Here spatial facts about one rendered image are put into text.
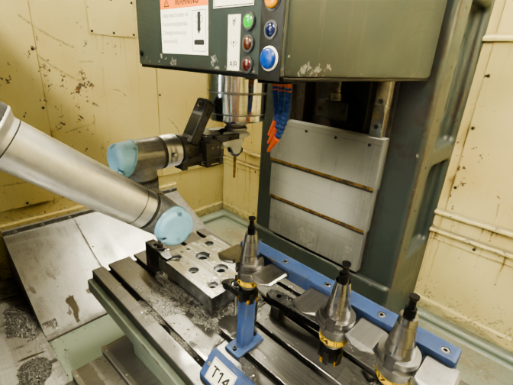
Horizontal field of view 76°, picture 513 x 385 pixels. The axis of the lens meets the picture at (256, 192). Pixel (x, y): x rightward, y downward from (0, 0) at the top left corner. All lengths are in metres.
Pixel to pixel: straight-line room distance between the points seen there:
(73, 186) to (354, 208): 0.94
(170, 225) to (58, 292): 1.05
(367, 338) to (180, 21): 0.66
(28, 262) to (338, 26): 1.51
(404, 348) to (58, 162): 0.58
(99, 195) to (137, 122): 1.33
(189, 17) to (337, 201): 0.83
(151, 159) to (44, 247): 1.11
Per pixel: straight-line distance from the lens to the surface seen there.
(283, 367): 0.97
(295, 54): 0.55
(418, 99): 1.15
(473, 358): 1.69
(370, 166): 1.17
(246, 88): 0.83
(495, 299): 1.66
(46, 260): 1.74
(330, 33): 0.62
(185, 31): 0.72
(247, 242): 0.70
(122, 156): 0.72
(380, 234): 1.28
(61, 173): 0.57
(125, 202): 0.61
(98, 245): 1.78
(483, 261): 1.60
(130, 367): 1.20
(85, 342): 1.50
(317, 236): 1.39
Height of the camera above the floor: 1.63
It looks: 22 degrees down
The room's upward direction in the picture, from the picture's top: 3 degrees clockwise
